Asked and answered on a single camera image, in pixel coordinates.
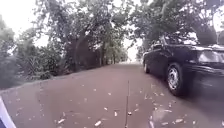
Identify reddish brown road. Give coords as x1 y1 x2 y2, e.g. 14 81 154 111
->
0 61 224 128

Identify row of trees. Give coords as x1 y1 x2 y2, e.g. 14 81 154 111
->
32 0 224 74

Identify thin dark stick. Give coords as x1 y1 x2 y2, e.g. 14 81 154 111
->
124 79 131 128

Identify scattered fallen leaves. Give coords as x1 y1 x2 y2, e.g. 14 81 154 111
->
13 82 202 128

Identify black car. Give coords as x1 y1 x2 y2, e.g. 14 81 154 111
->
141 34 224 102

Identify green bushes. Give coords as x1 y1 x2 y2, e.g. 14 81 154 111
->
0 14 69 90

